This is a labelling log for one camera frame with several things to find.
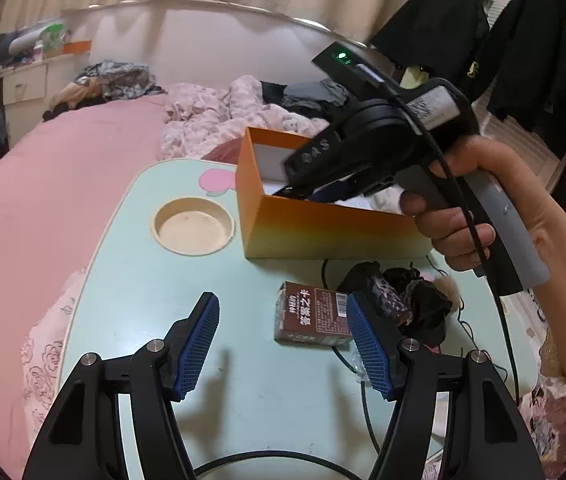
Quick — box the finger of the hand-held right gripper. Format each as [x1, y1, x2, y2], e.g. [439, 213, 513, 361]
[308, 184, 358, 204]
[274, 182, 316, 200]

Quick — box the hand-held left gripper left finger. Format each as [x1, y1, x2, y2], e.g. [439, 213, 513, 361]
[23, 291, 221, 480]

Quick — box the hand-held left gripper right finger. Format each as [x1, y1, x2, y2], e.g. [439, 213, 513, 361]
[345, 291, 548, 480]

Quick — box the orange cardboard box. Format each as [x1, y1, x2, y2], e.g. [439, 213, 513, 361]
[235, 126, 436, 261]

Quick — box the person's right hand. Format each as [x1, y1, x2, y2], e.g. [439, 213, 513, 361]
[399, 135, 566, 274]

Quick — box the light green lap table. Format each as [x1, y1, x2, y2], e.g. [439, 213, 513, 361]
[60, 159, 538, 480]

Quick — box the dark floral cloth scrunchie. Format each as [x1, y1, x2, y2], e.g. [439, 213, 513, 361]
[338, 261, 414, 328]

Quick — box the yellow-green garment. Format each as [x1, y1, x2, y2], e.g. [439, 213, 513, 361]
[403, 65, 431, 88]

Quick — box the brown drink carton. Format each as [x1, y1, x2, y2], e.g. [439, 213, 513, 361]
[274, 281, 356, 351]

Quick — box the black lace scrunchie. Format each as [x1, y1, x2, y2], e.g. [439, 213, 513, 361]
[385, 266, 456, 348]

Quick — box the pile of grey black clothes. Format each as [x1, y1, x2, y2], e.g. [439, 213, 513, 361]
[260, 79, 351, 121]

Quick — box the maroon pillow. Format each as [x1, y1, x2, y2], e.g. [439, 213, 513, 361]
[208, 141, 244, 165]

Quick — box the tan fur pom-pom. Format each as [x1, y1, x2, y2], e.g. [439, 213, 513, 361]
[430, 275, 464, 311]

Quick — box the pink floral quilt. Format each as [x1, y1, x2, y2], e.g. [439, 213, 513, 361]
[160, 75, 334, 161]

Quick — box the black hanging jacket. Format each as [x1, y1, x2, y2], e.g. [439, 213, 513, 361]
[370, 0, 491, 78]

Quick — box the pink floral clothing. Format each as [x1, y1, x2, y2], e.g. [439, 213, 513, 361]
[515, 330, 566, 480]

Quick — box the grey patterned garment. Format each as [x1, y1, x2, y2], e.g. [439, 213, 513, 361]
[75, 60, 164, 101]

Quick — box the pink bed sheet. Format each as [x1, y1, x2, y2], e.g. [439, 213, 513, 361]
[0, 95, 174, 480]

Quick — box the tan garment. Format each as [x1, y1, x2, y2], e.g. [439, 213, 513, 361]
[45, 82, 106, 122]

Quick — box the green and white bottle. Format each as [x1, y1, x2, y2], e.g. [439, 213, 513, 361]
[40, 22, 71, 58]

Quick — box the white drawer cabinet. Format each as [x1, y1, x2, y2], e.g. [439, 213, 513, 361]
[2, 62, 51, 133]

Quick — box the white rolled paper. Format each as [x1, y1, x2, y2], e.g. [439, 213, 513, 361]
[9, 27, 48, 56]

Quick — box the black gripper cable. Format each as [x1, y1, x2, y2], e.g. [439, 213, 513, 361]
[388, 87, 521, 403]

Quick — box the black braided cable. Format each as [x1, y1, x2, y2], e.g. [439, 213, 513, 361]
[194, 347, 384, 480]

